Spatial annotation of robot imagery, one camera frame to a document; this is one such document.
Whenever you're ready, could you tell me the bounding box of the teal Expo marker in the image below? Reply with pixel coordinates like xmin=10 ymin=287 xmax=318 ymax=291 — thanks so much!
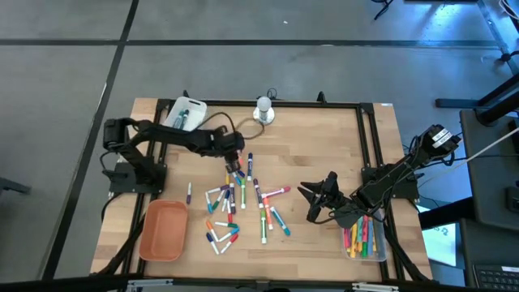
xmin=269 ymin=205 xmax=292 ymax=237

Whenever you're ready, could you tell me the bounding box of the pink Expo marker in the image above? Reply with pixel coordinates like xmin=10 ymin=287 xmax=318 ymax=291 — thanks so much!
xmin=261 ymin=186 xmax=292 ymax=200

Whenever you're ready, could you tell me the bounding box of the white paper sheet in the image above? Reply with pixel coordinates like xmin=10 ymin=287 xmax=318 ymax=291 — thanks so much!
xmin=421 ymin=224 xmax=459 ymax=268

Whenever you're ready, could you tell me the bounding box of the black desk leg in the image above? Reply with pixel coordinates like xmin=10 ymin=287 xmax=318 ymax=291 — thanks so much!
xmin=435 ymin=75 xmax=519 ymax=127

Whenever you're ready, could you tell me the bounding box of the white bulb silver base lamp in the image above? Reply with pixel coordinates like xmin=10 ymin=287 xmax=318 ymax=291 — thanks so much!
xmin=252 ymin=95 xmax=276 ymax=126

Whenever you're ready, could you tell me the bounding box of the clear plastic bin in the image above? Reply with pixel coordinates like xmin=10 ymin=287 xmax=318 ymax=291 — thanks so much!
xmin=340 ymin=203 xmax=388 ymax=264

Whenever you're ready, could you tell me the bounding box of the white plastic bin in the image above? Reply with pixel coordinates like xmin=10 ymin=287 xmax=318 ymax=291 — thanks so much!
xmin=161 ymin=96 xmax=208 ymax=143

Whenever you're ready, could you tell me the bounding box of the silver metal bracket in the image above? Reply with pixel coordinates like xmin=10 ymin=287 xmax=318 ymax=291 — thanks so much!
xmin=350 ymin=282 xmax=401 ymax=292
xmin=125 ymin=278 xmax=174 ymax=292

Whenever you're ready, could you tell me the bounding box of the white cable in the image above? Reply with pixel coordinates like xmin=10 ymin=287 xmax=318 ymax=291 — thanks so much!
xmin=465 ymin=127 xmax=519 ymax=163

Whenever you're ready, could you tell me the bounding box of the black cable bundle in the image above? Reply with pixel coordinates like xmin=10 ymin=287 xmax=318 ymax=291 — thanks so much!
xmin=379 ymin=198 xmax=433 ymax=284
xmin=95 ymin=194 xmax=147 ymax=277

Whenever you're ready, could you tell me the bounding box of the black chair leg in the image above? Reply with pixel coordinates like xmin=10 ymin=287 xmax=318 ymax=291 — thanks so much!
xmin=0 ymin=177 xmax=32 ymax=195

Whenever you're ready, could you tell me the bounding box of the orange plastic bin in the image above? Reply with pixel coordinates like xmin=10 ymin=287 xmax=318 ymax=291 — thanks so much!
xmin=139 ymin=198 xmax=190 ymax=263

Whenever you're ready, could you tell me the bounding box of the dark grey desk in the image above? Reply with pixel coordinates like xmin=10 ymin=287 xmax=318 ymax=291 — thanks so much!
xmin=459 ymin=108 xmax=519 ymax=292

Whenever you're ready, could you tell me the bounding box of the black front frame beam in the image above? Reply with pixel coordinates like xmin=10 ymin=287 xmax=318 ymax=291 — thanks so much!
xmin=0 ymin=273 xmax=519 ymax=292

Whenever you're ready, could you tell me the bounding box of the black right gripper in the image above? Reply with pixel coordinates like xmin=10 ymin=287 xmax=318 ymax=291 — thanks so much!
xmin=298 ymin=172 xmax=345 ymax=222

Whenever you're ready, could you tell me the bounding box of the black keyboard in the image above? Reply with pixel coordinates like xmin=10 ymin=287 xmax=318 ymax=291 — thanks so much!
xmin=473 ymin=263 xmax=519 ymax=292

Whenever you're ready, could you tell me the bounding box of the black chair base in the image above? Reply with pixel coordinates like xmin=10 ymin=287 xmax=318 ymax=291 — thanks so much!
xmin=371 ymin=0 xmax=397 ymax=21

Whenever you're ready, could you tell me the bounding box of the black left camera cable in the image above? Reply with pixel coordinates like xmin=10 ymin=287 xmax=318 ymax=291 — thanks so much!
xmin=197 ymin=111 xmax=267 ymax=142

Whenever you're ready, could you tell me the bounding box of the blue highlighter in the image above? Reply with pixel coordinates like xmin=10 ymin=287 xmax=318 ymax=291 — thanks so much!
xmin=367 ymin=218 xmax=375 ymax=257

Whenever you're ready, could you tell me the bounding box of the orange cap mini marker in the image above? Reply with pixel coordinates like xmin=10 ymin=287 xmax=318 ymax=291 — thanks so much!
xmin=205 ymin=220 xmax=219 ymax=243

